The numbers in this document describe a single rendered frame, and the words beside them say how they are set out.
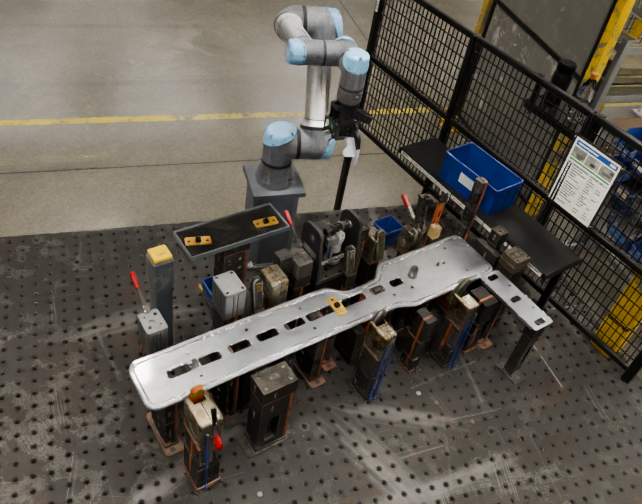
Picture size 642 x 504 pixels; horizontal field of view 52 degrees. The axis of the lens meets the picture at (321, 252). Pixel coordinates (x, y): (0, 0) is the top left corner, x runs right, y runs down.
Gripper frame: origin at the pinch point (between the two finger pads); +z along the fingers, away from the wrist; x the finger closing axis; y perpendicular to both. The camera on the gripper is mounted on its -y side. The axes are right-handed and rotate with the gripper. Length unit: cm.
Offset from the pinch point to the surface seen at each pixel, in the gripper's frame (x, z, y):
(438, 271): 28, 44, -34
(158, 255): -8, 28, 61
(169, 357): 19, 44, 69
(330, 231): 7.3, 26.5, 5.0
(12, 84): -323, 144, 38
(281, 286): 13.3, 38.1, 26.9
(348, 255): 11.8, 36.7, -1.6
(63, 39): -378, 143, -16
